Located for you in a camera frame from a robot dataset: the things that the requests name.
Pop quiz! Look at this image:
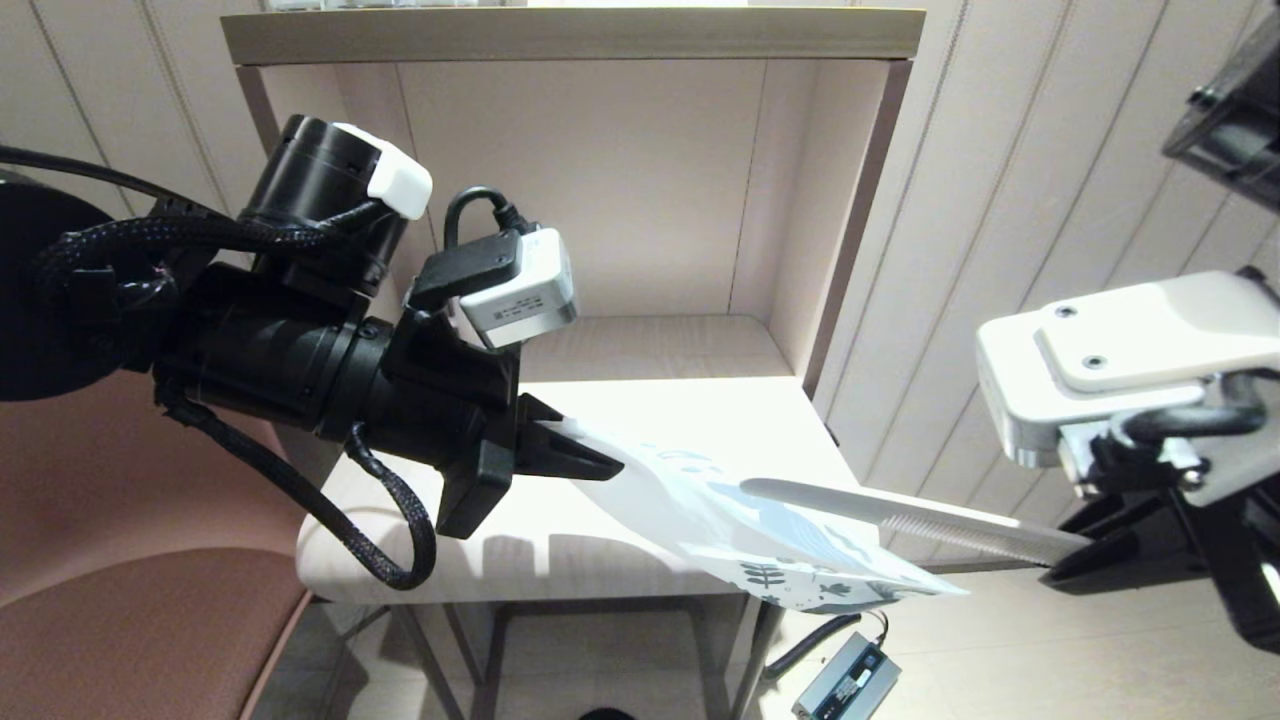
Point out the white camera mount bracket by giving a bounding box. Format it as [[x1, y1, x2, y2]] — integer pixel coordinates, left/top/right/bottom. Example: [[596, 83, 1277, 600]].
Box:
[[1035, 270, 1280, 506]]

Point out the white plastic comb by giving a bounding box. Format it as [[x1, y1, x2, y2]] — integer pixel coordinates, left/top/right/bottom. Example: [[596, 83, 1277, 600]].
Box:
[[740, 478, 1093, 567]]

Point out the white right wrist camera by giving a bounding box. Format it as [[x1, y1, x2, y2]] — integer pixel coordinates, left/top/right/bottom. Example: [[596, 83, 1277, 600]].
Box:
[[977, 300, 1216, 471]]

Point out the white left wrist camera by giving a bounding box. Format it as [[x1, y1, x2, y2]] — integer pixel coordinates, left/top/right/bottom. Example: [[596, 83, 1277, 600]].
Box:
[[460, 228, 579, 351]]

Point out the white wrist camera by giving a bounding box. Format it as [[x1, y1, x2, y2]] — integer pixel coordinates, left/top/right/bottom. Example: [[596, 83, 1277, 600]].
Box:
[[977, 300, 1216, 471], [460, 228, 579, 351]]

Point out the white pouch blue floral print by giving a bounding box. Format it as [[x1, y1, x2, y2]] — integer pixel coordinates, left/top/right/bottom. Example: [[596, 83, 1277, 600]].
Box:
[[545, 418, 969, 613]]

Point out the short black camera cable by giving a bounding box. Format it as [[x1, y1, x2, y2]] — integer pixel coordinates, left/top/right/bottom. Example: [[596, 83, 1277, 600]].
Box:
[[443, 187, 536, 251]]

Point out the light wood shelf table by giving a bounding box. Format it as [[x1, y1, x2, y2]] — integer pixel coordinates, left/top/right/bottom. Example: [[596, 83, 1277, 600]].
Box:
[[220, 8, 929, 720]]

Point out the black braided cable loop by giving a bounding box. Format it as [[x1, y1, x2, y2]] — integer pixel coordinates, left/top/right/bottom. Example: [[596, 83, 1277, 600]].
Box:
[[155, 385, 438, 591]]

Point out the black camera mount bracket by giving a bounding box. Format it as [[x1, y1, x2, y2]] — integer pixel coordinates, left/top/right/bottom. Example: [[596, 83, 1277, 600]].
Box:
[[385, 230, 523, 396]]

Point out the grey power adapter box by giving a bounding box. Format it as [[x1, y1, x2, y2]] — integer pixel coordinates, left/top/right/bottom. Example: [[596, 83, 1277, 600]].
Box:
[[792, 632, 901, 720]]

